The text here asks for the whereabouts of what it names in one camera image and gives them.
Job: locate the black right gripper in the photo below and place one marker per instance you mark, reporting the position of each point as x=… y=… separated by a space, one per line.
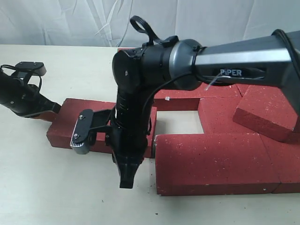
x=128 y=145

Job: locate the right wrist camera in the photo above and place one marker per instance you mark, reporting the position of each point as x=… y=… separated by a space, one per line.
x=87 y=126

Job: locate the angled red brick under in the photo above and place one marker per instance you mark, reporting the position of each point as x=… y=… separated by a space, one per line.
x=242 y=88

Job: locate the red brick with white chip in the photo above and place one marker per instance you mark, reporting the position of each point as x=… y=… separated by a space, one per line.
x=180 y=100

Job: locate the front large red brick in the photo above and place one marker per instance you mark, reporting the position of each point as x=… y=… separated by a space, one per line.
x=213 y=164

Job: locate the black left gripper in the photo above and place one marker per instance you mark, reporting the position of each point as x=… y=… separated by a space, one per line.
x=29 y=102

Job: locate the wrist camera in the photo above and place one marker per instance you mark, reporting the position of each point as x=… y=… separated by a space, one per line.
x=87 y=126
x=37 y=67

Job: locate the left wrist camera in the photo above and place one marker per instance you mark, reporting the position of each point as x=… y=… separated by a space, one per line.
x=37 y=67

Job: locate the white backdrop curtain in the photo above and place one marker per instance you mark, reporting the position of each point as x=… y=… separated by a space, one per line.
x=106 y=22

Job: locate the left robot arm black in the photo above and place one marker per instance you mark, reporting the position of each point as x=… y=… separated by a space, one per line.
x=11 y=79

